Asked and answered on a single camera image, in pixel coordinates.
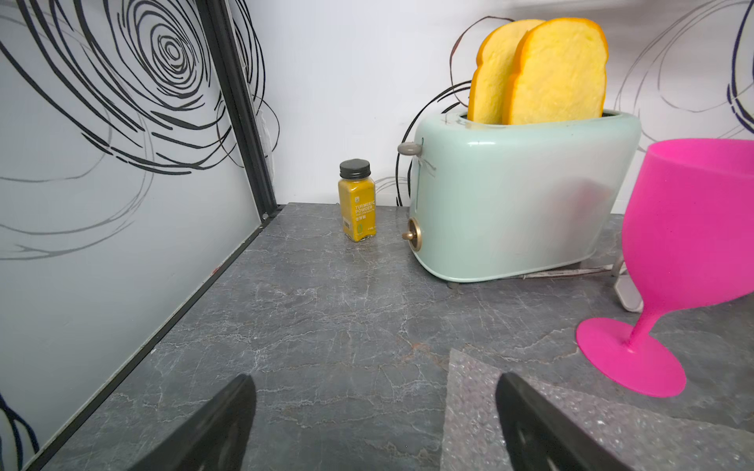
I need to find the mint green toaster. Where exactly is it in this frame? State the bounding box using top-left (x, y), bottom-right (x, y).
top-left (398, 110), bottom-right (641, 283)

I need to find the yellow sponge toast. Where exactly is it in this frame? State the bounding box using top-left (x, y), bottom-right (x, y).
top-left (467, 20), bottom-right (543, 125)
top-left (502, 18), bottom-right (609, 126)

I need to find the pink glass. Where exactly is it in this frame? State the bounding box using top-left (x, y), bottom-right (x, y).
top-left (575, 139), bottom-right (753, 398)

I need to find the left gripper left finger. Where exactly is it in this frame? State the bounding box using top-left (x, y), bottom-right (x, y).
top-left (132, 374), bottom-right (257, 470)

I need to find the yellow sponge toast back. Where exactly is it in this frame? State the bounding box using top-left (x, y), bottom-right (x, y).
top-left (467, 20), bottom-right (543, 125)

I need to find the white toaster cable plug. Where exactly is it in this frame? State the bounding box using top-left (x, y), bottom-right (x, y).
top-left (518, 255), bottom-right (644, 313)

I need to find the yellow sponge toast front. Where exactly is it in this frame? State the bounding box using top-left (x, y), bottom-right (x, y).
top-left (502, 18), bottom-right (609, 126)

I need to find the bubble wrap of pink glass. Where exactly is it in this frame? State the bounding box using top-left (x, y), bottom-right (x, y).
top-left (441, 351), bottom-right (753, 470)

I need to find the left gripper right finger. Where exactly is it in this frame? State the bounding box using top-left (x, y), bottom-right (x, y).
top-left (496, 373), bottom-right (628, 470)

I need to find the yellow spice jar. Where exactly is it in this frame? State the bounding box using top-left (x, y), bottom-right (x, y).
top-left (338, 159), bottom-right (376, 241)

